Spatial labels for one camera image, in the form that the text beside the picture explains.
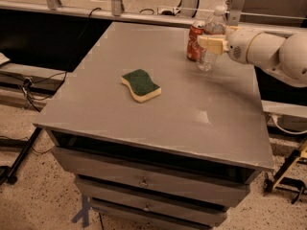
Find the yellow black clamp stand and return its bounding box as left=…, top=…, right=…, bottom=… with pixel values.
left=264, top=139, right=307, bottom=204

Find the grey drawer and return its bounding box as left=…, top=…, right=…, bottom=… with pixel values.
left=75, top=177, right=226, bottom=228
left=52, top=147, right=249, bottom=207
left=89, top=198, right=212, bottom=230

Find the black stand leg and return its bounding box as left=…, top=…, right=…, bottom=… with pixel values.
left=0, top=127, right=41, bottom=185

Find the top grey drawer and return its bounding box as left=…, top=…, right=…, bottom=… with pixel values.
left=52, top=147, right=249, bottom=207

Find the grey drawer cabinet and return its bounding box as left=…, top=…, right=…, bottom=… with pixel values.
left=33, top=21, right=276, bottom=230

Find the white power strip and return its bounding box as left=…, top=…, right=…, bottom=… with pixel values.
left=157, top=7, right=179, bottom=16

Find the green and yellow sponge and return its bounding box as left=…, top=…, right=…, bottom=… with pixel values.
left=121, top=69, right=162, bottom=103

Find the red coke can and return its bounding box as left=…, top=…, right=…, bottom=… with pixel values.
left=186, top=21, right=205, bottom=61

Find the black cable bundle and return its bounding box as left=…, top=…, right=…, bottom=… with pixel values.
left=0, top=7, right=103, bottom=113

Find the white cable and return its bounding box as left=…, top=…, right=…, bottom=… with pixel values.
left=272, top=113, right=307, bottom=136

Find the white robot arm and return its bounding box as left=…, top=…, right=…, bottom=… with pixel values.
left=198, top=27, right=307, bottom=88

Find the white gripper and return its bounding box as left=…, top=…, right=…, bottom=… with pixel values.
left=197, top=26, right=261, bottom=64

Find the clear plastic water bottle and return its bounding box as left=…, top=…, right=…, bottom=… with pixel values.
left=197, top=6, right=226, bottom=72

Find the bottom grey drawer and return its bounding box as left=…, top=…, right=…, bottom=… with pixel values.
left=89, top=198, right=212, bottom=230

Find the middle grey drawer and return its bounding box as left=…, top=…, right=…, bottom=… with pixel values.
left=75, top=177, right=226, bottom=228

